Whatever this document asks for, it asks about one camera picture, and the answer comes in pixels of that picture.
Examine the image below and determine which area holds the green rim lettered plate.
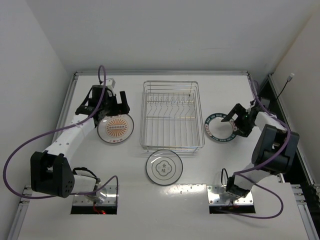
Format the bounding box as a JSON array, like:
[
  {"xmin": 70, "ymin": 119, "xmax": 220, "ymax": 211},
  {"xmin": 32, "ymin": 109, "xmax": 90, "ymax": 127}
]
[{"xmin": 204, "ymin": 112, "xmax": 238, "ymax": 143}]

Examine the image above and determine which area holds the orange sunburst plate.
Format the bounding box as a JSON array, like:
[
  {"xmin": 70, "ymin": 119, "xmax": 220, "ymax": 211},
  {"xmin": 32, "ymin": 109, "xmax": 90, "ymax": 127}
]
[{"xmin": 97, "ymin": 114, "xmax": 134, "ymax": 144}]

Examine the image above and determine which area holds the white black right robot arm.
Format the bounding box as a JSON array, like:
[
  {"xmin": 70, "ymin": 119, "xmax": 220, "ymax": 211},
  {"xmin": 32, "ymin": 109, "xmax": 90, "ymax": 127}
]
[{"xmin": 221, "ymin": 103, "xmax": 300, "ymax": 199}]

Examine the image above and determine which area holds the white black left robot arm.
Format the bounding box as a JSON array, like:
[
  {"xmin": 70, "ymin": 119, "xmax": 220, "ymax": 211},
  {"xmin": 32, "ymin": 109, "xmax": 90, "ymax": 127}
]
[{"xmin": 30, "ymin": 85, "xmax": 130, "ymax": 198}]

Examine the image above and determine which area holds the white plate with centre emblem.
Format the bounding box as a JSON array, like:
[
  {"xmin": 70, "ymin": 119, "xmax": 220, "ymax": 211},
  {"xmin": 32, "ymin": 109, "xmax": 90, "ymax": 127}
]
[{"xmin": 145, "ymin": 150, "xmax": 184, "ymax": 186}]

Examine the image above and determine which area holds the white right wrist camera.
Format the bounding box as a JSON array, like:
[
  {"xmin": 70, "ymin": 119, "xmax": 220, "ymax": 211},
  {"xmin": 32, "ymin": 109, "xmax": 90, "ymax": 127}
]
[{"xmin": 246, "ymin": 100, "xmax": 257, "ymax": 113}]

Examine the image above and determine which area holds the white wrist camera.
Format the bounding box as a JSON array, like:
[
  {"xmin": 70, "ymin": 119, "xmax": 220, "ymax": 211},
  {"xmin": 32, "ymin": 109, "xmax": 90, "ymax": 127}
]
[
  {"xmin": 246, "ymin": 100, "xmax": 257, "ymax": 113},
  {"xmin": 105, "ymin": 78, "xmax": 116, "ymax": 90}
]

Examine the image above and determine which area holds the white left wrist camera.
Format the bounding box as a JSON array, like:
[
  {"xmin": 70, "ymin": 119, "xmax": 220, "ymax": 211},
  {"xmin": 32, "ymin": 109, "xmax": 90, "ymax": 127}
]
[{"xmin": 105, "ymin": 78, "xmax": 116, "ymax": 90}]

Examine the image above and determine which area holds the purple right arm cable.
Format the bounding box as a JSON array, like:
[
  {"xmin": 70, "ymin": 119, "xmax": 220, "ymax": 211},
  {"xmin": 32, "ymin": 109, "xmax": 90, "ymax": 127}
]
[{"xmin": 217, "ymin": 80, "xmax": 292, "ymax": 220}]

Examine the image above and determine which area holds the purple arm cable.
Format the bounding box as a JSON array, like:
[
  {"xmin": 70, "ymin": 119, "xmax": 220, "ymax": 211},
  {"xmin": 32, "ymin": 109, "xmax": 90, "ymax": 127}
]
[
  {"xmin": 2, "ymin": 65, "xmax": 119, "ymax": 200},
  {"xmin": 217, "ymin": 80, "xmax": 292, "ymax": 220}
]

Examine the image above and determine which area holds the metal wire dish rack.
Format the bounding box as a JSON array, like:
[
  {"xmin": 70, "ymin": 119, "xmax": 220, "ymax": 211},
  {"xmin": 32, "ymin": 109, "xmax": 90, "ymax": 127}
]
[{"xmin": 139, "ymin": 80, "xmax": 205, "ymax": 153}]

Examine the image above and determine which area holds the black wall cable with plug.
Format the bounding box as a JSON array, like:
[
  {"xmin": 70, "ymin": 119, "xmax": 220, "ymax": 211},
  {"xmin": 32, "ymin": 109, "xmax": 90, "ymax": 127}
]
[{"xmin": 275, "ymin": 72, "xmax": 295, "ymax": 101}]

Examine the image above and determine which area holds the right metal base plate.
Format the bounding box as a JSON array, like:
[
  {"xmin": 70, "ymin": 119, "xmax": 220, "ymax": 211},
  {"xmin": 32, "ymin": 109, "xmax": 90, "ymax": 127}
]
[{"xmin": 207, "ymin": 185, "xmax": 254, "ymax": 207}]

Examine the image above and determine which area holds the metal base plate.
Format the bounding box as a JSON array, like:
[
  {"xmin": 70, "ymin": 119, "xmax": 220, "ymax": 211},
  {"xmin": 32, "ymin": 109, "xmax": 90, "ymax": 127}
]
[
  {"xmin": 72, "ymin": 185, "xmax": 119, "ymax": 207},
  {"xmin": 207, "ymin": 185, "xmax": 254, "ymax": 207}
]

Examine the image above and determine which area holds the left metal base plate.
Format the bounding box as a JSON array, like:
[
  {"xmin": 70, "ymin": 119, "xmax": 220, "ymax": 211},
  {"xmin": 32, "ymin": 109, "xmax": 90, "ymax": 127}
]
[{"xmin": 72, "ymin": 185, "xmax": 119, "ymax": 207}]

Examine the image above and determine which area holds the aluminium table frame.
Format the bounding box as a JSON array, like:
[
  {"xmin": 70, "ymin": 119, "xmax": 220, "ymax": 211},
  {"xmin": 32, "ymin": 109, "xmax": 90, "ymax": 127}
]
[{"xmin": 18, "ymin": 71, "xmax": 318, "ymax": 240}]

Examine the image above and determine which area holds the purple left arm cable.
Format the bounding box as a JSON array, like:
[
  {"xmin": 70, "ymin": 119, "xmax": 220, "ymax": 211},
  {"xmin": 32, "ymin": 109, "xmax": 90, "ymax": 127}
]
[{"xmin": 2, "ymin": 65, "xmax": 119, "ymax": 200}]

